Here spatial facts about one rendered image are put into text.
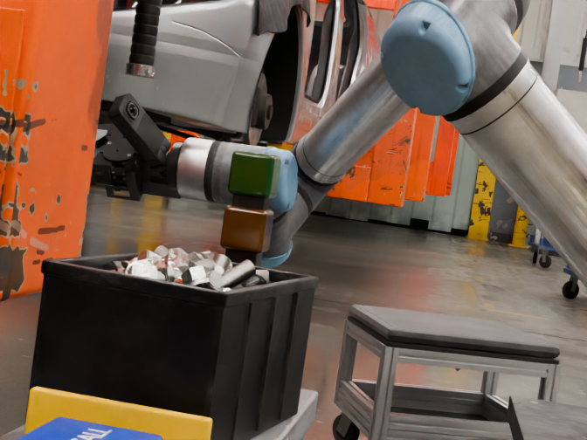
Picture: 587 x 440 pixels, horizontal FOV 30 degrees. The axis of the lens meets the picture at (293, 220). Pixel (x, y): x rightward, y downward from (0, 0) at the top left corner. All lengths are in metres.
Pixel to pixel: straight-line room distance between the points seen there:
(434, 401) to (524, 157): 1.54
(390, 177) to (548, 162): 3.76
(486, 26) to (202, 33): 2.86
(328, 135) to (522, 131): 0.46
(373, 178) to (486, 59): 3.80
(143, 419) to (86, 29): 0.37
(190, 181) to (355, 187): 3.43
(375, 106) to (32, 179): 0.75
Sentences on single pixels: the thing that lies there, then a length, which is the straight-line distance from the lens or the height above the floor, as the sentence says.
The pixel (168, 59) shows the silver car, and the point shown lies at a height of 0.96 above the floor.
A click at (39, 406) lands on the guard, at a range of 0.73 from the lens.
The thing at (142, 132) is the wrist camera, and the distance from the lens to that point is 1.60.
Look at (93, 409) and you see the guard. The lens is 0.71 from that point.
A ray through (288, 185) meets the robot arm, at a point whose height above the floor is 0.62.
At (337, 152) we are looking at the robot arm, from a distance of 1.63.
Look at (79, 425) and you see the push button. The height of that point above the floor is 0.48.
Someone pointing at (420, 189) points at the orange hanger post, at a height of 0.60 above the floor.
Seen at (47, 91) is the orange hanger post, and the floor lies 0.68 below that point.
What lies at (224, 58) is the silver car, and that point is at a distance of 4.08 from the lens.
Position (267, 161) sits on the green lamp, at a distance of 0.98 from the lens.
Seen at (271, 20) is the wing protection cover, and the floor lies 1.18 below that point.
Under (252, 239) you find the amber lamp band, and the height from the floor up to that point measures 0.58.
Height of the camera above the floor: 0.66
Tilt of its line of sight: 3 degrees down
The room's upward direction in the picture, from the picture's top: 8 degrees clockwise
